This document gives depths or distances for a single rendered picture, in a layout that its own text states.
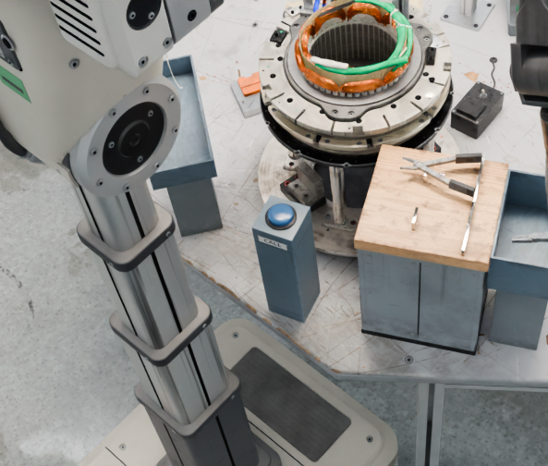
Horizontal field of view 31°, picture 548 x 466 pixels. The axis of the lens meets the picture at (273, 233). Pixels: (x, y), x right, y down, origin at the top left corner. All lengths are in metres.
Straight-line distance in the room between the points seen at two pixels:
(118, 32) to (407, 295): 0.92
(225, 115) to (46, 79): 1.08
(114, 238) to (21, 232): 1.64
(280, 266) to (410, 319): 0.23
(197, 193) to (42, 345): 1.09
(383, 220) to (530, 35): 0.46
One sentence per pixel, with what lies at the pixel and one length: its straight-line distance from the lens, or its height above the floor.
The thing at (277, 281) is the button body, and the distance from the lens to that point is 1.66.
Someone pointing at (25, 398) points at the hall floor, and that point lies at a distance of 2.70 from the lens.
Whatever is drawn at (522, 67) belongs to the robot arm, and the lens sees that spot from 1.17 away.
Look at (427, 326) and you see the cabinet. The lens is 1.66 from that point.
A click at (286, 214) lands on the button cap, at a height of 1.04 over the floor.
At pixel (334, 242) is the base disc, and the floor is 0.80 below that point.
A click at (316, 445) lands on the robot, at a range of 2.21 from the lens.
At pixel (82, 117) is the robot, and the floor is 1.52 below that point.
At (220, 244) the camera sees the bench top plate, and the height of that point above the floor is 0.78.
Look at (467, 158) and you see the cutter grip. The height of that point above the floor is 1.09.
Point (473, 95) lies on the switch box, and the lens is 1.99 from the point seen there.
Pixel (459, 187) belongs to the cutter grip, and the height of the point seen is 1.09.
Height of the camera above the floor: 2.29
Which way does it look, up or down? 54 degrees down
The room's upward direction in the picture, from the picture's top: 10 degrees counter-clockwise
